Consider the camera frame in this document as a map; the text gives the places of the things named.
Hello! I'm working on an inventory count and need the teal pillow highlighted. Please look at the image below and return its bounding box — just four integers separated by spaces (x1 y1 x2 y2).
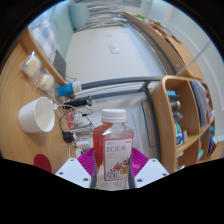
68 2 90 30

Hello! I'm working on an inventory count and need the white power strip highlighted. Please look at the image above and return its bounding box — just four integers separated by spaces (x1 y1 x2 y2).
75 139 94 154

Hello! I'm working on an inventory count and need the flat round red coaster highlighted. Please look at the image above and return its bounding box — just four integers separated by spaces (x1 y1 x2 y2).
33 153 53 174

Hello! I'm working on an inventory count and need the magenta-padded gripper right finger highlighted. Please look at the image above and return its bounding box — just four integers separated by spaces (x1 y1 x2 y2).
128 147 170 189

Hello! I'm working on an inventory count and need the black charger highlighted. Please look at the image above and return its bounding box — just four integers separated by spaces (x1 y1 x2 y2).
62 130 77 144

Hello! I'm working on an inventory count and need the grey metal frame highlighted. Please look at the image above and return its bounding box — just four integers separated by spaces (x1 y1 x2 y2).
79 75 168 164

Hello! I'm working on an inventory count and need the clear drink bottle pink liquid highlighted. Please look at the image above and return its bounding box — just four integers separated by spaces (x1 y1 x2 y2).
92 108 135 191

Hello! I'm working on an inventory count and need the grey sheer curtain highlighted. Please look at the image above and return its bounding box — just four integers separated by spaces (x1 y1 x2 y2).
76 0 141 31

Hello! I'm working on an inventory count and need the wooden shelf unit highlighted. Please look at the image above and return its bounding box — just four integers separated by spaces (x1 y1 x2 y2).
150 75 221 174

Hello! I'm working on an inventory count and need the bed with teal mattress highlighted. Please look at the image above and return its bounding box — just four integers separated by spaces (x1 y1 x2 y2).
28 0 78 64

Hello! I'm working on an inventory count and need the white cup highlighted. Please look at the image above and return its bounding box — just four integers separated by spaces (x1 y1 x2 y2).
18 96 57 134

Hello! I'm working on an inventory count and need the long wooden wall shelf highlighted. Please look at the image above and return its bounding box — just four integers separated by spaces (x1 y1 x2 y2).
123 11 205 81

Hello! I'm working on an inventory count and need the black electric shaver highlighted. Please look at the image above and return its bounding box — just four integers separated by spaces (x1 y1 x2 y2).
66 95 94 108

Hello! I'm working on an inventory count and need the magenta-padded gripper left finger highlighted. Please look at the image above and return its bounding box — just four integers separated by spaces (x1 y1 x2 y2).
54 147 98 189

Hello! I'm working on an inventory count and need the wrapped round pastry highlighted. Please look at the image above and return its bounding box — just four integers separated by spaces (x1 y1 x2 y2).
19 51 43 79
36 68 56 93

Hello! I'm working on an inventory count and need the white wall switch plate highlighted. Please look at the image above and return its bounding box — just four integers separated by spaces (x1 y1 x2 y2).
108 43 121 55

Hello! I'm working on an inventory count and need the blue white tube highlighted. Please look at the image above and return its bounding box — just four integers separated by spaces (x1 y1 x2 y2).
54 80 83 98

